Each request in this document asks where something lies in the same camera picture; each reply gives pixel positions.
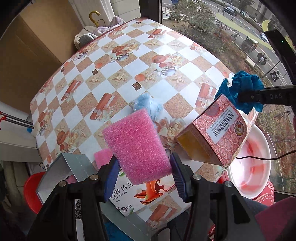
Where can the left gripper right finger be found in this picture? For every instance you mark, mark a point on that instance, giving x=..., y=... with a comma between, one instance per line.
x=182, y=177

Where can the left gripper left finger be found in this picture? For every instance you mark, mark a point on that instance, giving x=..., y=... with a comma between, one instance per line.
x=108, y=175

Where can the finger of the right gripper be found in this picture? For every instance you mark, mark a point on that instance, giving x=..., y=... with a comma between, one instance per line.
x=249, y=96

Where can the light blue fluffy cloth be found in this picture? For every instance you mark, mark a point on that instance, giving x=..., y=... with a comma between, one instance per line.
x=149, y=103

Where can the small pink foam sponge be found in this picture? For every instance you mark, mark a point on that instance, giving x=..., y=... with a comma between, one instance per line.
x=102, y=157

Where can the white floral tissue box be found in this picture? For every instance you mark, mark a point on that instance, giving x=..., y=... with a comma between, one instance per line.
x=129, y=198

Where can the grey storage box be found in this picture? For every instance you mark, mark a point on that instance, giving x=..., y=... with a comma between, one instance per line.
x=71, y=209

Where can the red medicine box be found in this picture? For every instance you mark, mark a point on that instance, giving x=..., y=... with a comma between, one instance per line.
x=215, y=136

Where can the white red plastic basin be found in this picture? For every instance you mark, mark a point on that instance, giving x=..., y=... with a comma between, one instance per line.
x=250, y=171

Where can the checkered patterned tablecloth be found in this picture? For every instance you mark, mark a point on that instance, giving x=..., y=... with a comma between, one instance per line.
x=98, y=85

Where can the pile of clothes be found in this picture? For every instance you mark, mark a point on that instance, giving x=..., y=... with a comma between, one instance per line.
x=90, y=33

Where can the cardboard box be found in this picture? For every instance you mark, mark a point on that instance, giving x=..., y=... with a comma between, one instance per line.
x=37, y=42

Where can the yellow umbrella handle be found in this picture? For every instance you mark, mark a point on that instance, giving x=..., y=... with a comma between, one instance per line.
x=94, y=17

